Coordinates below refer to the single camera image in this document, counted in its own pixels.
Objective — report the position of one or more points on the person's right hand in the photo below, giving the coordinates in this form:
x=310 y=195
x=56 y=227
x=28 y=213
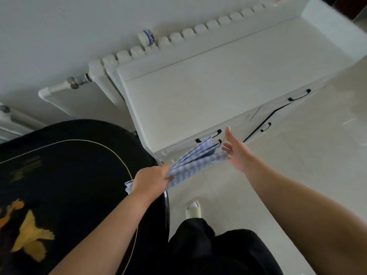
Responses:
x=240 y=156

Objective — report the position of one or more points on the person's left hand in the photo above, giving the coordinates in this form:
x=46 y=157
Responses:
x=150 y=181

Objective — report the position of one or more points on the blue checked cloth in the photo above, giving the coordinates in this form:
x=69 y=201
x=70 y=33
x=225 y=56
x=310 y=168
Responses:
x=192 y=164

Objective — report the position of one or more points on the person's right forearm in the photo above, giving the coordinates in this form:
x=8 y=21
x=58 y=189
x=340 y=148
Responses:
x=309 y=220

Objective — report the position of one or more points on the person's left forearm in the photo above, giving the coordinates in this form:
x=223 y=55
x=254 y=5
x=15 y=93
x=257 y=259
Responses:
x=100 y=240

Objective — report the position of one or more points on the person's pale shoe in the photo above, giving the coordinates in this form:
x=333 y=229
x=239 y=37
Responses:
x=192 y=209

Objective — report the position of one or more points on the person's black clothing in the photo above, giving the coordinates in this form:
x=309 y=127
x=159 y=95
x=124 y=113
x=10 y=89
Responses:
x=218 y=249

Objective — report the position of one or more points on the white cabinet door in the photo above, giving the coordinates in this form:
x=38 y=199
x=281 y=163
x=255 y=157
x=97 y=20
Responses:
x=269 y=126

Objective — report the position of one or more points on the white cabinet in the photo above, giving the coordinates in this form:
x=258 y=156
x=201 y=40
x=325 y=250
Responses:
x=215 y=83

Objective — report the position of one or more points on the black oval table gold print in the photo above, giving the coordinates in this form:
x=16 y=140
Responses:
x=71 y=183

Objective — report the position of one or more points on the white pipe with valve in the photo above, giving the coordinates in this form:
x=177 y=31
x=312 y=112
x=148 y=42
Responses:
x=57 y=88

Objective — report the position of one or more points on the small white bottle blue label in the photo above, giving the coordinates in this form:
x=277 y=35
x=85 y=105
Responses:
x=146 y=38

